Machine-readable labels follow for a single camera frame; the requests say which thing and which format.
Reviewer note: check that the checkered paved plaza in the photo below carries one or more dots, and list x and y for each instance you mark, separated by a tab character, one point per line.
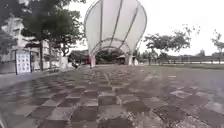
110	96

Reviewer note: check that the white canopy structure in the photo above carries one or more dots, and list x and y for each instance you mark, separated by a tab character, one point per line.
115	26

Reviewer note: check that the large tree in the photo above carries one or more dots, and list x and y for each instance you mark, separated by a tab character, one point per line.
50	23

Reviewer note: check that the dark railing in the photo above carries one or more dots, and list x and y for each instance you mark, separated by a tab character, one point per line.
190	60

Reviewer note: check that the white notice board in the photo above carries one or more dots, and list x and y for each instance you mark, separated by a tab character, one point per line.
23	62

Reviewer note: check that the building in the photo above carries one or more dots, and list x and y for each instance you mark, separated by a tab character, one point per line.
20	40

